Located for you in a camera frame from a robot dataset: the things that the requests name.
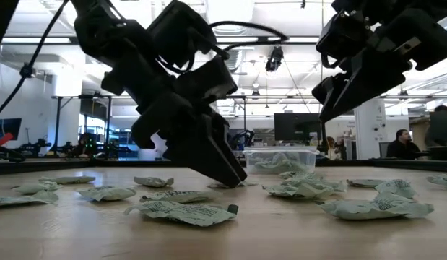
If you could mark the blue background robot arm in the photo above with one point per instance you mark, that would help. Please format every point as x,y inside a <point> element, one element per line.
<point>241,139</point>

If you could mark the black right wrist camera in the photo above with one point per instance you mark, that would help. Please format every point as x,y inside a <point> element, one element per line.
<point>344,34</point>

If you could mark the red object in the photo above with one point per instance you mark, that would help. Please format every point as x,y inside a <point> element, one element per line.
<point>3,139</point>

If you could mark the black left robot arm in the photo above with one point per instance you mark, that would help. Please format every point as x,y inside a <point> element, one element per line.
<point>107,32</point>

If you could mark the person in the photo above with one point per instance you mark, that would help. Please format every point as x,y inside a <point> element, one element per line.
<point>402,144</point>
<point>441,124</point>
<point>333,146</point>

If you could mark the black metal workstation frame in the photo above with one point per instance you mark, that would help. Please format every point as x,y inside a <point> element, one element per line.
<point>57,122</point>

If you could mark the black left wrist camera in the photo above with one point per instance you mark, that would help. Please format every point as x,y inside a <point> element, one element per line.
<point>208,81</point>

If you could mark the black aluminium table frame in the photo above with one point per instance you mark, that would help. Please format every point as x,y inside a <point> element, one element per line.
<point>64,165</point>

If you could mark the black monitor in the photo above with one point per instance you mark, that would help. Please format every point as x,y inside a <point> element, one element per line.
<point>297,126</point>

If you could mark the black overhead camera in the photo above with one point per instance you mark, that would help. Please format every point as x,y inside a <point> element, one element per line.
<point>273,59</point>

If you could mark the dark monitor screen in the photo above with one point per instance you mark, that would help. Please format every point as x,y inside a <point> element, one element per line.
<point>6,128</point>

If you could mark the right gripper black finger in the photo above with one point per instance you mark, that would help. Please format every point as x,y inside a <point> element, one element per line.
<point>328,90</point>
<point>371,79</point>

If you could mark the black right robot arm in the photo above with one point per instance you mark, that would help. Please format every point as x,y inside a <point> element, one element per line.
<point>396,7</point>

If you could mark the clear bag of bills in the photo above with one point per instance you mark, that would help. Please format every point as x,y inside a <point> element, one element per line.
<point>281,159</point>

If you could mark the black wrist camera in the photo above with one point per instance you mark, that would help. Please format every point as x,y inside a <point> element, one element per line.
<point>208,81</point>
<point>344,34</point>

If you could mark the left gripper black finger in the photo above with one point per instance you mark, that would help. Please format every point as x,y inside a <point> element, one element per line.
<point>226,144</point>
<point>198,155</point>

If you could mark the green stevia sweetener packet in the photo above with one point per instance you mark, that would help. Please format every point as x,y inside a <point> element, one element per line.
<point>107,193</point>
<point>183,213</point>
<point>297,176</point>
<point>376,209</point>
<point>396,187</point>
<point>299,191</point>
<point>68,179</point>
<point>24,199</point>
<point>37,187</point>
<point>365,183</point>
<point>441,180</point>
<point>153,181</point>
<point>331,185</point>
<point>180,196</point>

